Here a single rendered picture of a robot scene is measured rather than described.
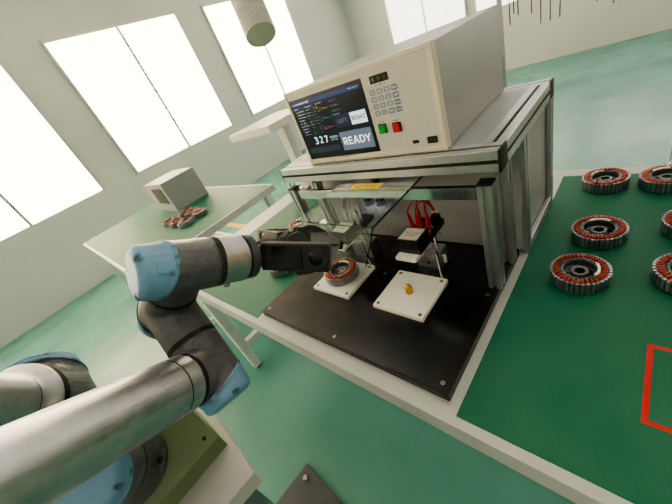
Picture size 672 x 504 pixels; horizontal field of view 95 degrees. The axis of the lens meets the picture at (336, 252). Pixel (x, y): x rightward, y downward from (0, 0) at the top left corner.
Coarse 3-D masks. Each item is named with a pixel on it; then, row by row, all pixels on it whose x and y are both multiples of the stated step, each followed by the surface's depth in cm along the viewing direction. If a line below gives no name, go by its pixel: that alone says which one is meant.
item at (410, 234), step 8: (424, 224) 86; (432, 224) 85; (440, 224) 84; (408, 232) 82; (416, 232) 80; (424, 232) 79; (432, 232) 82; (400, 240) 80; (408, 240) 79; (416, 240) 77; (424, 240) 79; (400, 248) 82; (408, 248) 80; (416, 248) 78; (424, 248) 79; (400, 256) 81; (408, 256) 80; (416, 256) 79
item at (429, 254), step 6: (432, 246) 89; (444, 246) 87; (426, 252) 88; (432, 252) 87; (438, 252) 86; (444, 252) 88; (420, 258) 91; (426, 258) 89; (432, 258) 88; (420, 264) 92; (426, 264) 91; (432, 264) 89; (444, 264) 89
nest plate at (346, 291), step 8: (368, 264) 100; (360, 272) 98; (368, 272) 97; (320, 280) 103; (360, 280) 95; (320, 288) 99; (328, 288) 98; (336, 288) 96; (344, 288) 95; (352, 288) 93; (344, 296) 92
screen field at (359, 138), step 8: (360, 128) 76; (368, 128) 75; (344, 136) 81; (352, 136) 79; (360, 136) 78; (368, 136) 76; (344, 144) 83; (352, 144) 81; (360, 144) 79; (368, 144) 78
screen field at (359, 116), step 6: (342, 114) 77; (348, 114) 76; (354, 114) 75; (360, 114) 74; (336, 120) 79; (342, 120) 78; (348, 120) 77; (354, 120) 76; (360, 120) 75; (366, 120) 74; (342, 126) 79
